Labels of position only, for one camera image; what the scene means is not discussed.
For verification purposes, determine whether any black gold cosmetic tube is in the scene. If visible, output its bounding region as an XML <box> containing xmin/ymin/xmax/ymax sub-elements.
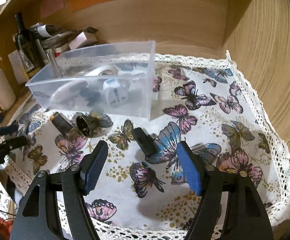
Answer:
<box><xmin>50</xmin><ymin>112</ymin><xmax>77</xmax><ymax>139</ymax></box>

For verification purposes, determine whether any silver metal cylinder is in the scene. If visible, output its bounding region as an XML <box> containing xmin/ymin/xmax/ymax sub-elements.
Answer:
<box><xmin>46</xmin><ymin>49</ymin><xmax>63</xmax><ymax>78</ymax></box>

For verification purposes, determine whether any handwritten white note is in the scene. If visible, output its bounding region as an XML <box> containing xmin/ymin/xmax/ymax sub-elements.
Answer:
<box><xmin>8</xmin><ymin>50</ymin><xmax>27</xmax><ymax>84</ymax></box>

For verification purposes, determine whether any dark wine bottle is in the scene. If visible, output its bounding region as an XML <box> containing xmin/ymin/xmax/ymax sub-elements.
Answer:
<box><xmin>14</xmin><ymin>12</ymin><xmax>45</xmax><ymax>79</ymax></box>

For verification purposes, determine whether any butterfly print lace cloth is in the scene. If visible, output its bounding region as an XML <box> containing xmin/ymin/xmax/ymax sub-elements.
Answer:
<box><xmin>5</xmin><ymin>55</ymin><xmax>290</xmax><ymax>239</ymax></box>

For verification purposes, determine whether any stack of papers and booklets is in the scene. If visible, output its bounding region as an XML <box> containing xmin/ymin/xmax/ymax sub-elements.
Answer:
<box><xmin>30</xmin><ymin>23</ymin><xmax>83</xmax><ymax>53</ymax></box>

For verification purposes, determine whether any white small cardboard box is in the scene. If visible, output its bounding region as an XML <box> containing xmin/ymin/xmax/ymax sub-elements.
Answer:
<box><xmin>69</xmin><ymin>31</ymin><xmax>98</xmax><ymax>50</ymax></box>

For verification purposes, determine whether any clear plastic storage box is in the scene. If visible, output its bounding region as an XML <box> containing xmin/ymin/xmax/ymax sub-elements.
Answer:
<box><xmin>26</xmin><ymin>41</ymin><xmax>156</xmax><ymax>119</ymax></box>

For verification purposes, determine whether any pink sticky note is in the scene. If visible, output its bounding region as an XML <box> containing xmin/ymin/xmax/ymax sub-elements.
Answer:
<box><xmin>40</xmin><ymin>0</ymin><xmax>64</xmax><ymax>18</ymax></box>

